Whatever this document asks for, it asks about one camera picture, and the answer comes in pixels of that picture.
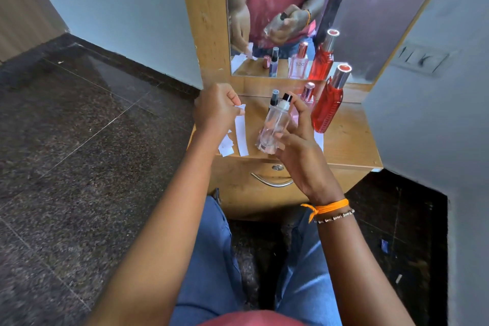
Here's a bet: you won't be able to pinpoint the person's right hand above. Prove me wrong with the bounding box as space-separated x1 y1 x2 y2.
275 93 345 206

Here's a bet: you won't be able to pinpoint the person's left hand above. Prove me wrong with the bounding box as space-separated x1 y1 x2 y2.
193 83 246 144

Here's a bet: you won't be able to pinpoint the clear glass spray bottle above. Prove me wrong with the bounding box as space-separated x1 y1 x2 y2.
255 93 293 155

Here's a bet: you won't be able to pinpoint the long white paper strip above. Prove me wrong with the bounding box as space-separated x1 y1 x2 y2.
234 104 250 157

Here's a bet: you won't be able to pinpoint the person's right forearm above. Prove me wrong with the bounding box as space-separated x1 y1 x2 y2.
306 200 416 326

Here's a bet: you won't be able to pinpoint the person's left forearm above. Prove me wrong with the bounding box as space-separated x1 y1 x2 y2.
87 138 219 326

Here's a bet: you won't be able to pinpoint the torn white paper pieces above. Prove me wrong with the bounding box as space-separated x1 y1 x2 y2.
217 130 235 158

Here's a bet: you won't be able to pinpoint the pink perfume bottle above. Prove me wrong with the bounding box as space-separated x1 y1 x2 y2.
291 82 316 126

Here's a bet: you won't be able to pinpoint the tall red silver-capped bottle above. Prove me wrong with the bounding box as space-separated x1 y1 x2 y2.
311 64 352 134

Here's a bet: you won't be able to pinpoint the wooden dressing table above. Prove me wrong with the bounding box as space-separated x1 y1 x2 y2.
175 0 460 223

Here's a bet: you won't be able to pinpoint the wooden drawer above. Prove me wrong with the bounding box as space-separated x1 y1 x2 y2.
207 155 372 221

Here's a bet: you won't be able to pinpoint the orange thread wristband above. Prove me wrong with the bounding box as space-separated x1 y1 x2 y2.
301 198 350 223

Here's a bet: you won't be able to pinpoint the blue jeans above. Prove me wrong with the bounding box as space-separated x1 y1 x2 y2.
169 195 343 326

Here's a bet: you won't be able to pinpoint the red shirt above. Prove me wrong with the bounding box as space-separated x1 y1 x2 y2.
198 310 307 326

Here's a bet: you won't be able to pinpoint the curved metal drawer handle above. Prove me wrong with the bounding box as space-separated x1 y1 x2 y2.
250 172 294 188

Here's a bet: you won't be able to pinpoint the beaded bracelet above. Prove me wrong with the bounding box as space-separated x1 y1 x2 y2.
316 209 355 224

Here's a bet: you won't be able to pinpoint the wall mirror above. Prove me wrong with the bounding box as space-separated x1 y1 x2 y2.
224 0 456 85

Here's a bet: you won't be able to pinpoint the grey wall switch panel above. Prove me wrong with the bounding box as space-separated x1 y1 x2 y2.
393 43 451 78

